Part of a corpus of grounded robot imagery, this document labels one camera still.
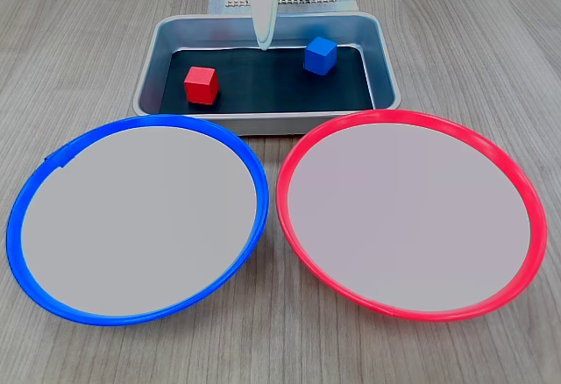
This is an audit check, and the silver metal tray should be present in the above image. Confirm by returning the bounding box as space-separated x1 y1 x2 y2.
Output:
132 13 402 137

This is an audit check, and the black tray liner mat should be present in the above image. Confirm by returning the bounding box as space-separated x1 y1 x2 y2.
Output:
159 45 376 115

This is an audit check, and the blue-rimmed white dish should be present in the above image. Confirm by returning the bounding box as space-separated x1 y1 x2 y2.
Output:
5 114 270 328

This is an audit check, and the red cube block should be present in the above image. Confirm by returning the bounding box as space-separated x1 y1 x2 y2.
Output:
183 66 219 106

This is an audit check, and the blue cube block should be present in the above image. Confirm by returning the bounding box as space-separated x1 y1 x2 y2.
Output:
303 36 338 77

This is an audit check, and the red-rimmed white dish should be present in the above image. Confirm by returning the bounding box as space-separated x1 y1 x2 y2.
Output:
275 109 549 324

